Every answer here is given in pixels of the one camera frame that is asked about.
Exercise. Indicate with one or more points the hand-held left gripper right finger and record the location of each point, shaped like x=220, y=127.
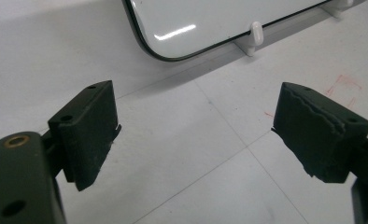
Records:
x=316, y=140

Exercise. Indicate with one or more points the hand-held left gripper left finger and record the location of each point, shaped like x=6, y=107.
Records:
x=85, y=133

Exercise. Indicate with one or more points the white plastic board stand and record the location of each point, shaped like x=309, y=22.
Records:
x=336, y=6
x=253, y=39

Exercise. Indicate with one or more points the white board with black rim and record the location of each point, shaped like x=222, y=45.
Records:
x=204, y=21

